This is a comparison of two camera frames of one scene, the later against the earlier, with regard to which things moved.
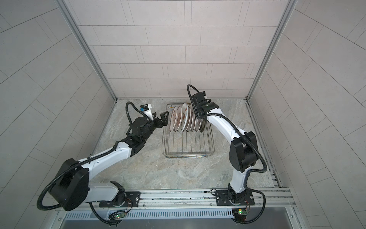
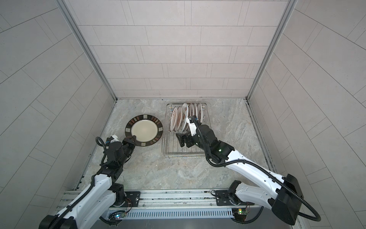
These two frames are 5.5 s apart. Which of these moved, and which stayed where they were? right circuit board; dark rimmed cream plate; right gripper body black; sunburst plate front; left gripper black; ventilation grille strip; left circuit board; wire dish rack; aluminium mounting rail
Moved: right gripper body black; dark rimmed cream plate; left gripper black
Stayed: wire dish rack; ventilation grille strip; right circuit board; sunburst plate front; aluminium mounting rail; left circuit board
